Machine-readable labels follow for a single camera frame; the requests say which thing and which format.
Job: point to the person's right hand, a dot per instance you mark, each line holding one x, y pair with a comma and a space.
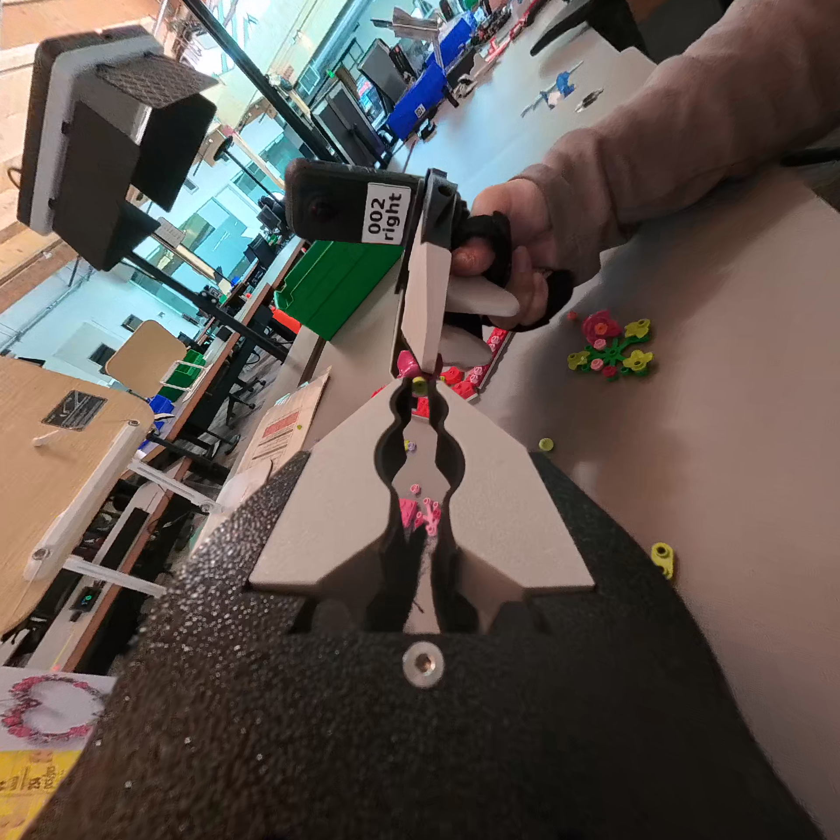
531, 229

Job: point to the orange plastic item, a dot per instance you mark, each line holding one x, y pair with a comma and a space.
285, 321

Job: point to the scattered small lego pieces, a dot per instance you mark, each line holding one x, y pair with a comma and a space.
546, 445

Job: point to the lime two-hole lego plate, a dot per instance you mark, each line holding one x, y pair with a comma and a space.
663, 558

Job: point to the clear plastic bag with sheet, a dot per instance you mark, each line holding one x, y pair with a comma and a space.
282, 426

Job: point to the pink flower lego piece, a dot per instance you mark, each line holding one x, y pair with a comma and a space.
408, 364
600, 326

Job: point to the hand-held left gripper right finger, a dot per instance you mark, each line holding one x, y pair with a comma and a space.
518, 518

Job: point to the red heart lego frame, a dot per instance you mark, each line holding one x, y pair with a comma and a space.
459, 380

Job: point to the yellow lego box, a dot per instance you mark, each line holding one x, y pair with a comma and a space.
33, 781

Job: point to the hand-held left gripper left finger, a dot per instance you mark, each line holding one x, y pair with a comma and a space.
321, 518

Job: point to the black and white mounted box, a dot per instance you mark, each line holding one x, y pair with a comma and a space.
131, 164

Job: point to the black stand pole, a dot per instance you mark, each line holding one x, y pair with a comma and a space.
262, 77

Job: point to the green lego plant assembly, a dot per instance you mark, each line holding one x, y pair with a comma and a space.
617, 358

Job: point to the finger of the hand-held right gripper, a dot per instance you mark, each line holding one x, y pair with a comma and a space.
426, 302

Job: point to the green plastic bin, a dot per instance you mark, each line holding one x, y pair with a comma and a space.
328, 289

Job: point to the blue plastic bin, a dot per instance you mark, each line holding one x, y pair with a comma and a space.
413, 105

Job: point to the person's right forearm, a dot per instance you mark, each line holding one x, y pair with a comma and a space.
689, 111

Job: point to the blue and white small toy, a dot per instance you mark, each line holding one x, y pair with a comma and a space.
564, 84

